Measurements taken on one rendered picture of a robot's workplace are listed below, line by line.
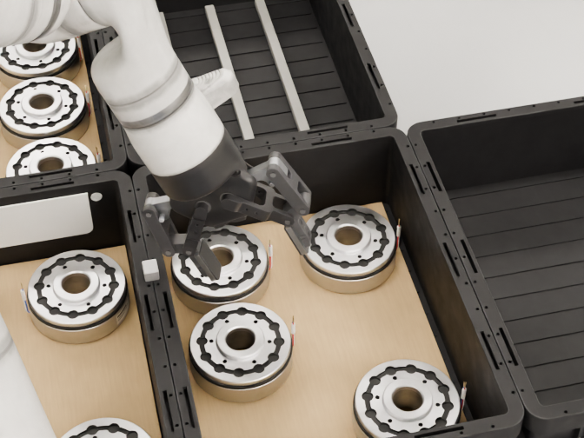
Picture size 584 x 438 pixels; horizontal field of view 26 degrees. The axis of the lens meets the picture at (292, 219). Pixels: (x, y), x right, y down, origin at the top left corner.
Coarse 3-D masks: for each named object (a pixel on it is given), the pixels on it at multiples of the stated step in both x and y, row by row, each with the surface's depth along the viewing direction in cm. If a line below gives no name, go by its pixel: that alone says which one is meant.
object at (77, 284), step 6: (72, 276) 132; (78, 276) 132; (66, 282) 132; (72, 282) 133; (78, 282) 133; (84, 282) 133; (66, 288) 132; (72, 288) 133; (78, 288) 134; (84, 288) 134
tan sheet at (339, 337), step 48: (288, 240) 140; (288, 288) 135; (384, 288) 135; (336, 336) 131; (384, 336) 131; (432, 336) 131; (192, 384) 126; (288, 384) 126; (336, 384) 126; (240, 432) 123; (288, 432) 123; (336, 432) 123
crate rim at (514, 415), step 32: (384, 128) 138; (256, 160) 135; (416, 160) 134; (416, 192) 131; (160, 256) 125; (448, 256) 127; (160, 288) 122; (480, 320) 119; (512, 384) 114; (192, 416) 114; (512, 416) 112
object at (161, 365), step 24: (0, 192) 131; (24, 192) 131; (48, 192) 131; (120, 192) 131; (144, 288) 122; (144, 312) 120; (168, 360) 116; (168, 384) 114; (168, 408) 114; (168, 432) 111
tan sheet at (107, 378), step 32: (0, 288) 135; (128, 288) 135; (128, 320) 132; (32, 352) 129; (64, 352) 129; (96, 352) 129; (128, 352) 129; (64, 384) 126; (96, 384) 126; (128, 384) 126; (64, 416) 124; (96, 416) 124; (128, 416) 124
